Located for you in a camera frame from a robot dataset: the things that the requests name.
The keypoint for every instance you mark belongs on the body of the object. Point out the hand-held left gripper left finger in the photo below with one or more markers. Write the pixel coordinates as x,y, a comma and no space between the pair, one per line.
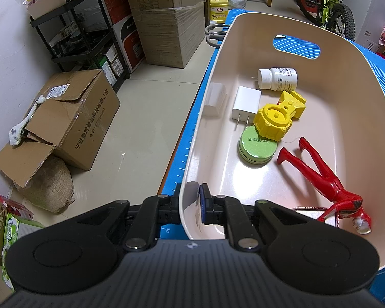
177,207

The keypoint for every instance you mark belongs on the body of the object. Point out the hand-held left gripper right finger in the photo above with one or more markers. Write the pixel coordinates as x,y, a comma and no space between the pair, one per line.
206,203

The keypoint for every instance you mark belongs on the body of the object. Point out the green round tin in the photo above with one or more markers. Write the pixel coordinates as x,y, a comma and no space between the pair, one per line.
256,149

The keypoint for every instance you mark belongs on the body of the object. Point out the yellow plastic toy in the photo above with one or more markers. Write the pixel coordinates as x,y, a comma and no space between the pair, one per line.
272,122

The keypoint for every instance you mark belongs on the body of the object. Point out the white plug charger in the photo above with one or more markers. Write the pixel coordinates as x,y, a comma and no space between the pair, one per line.
245,102

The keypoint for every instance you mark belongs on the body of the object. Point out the red toy figure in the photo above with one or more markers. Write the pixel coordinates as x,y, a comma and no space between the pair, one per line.
335,189

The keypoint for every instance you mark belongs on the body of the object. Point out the white pill bottle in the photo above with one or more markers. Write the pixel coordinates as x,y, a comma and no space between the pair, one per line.
280,78

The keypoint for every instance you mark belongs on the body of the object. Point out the beige plastic basin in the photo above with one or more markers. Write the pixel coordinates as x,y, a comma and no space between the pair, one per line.
340,102

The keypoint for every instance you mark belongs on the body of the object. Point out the blue cutting mat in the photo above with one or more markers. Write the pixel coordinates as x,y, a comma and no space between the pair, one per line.
183,154

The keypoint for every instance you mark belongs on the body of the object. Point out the copper mirror box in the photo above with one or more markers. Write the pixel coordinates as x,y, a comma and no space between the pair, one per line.
311,213

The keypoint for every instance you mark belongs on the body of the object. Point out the burlap sack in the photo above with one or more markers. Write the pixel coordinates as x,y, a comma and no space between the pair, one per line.
49,186

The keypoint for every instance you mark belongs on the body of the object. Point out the open brown cardboard box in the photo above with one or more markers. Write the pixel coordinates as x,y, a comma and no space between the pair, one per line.
80,118

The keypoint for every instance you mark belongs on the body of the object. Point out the group of small cartons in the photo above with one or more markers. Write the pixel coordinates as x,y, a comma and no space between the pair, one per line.
110,64

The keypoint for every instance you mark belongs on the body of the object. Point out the green and white carton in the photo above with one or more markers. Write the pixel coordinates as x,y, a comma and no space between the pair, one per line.
17,234

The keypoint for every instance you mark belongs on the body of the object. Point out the red snack package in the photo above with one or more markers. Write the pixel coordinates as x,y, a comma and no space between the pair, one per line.
14,207

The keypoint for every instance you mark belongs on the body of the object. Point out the red and white appliance box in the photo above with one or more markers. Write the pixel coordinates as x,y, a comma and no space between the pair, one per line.
130,43

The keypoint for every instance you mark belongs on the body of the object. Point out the large taped cardboard box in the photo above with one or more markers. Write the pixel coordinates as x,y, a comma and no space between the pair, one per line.
170,35

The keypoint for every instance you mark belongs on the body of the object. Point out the white foam piece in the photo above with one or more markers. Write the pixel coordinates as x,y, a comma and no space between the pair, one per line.
25,125

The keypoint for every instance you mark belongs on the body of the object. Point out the black shelf cart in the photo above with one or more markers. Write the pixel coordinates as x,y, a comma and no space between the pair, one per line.
104,38

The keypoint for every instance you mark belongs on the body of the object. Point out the yellow detergent bottle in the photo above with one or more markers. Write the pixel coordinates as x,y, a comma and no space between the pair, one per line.
218,9

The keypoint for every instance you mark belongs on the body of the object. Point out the green and black bicycle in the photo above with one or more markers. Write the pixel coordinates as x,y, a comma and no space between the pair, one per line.
330,3

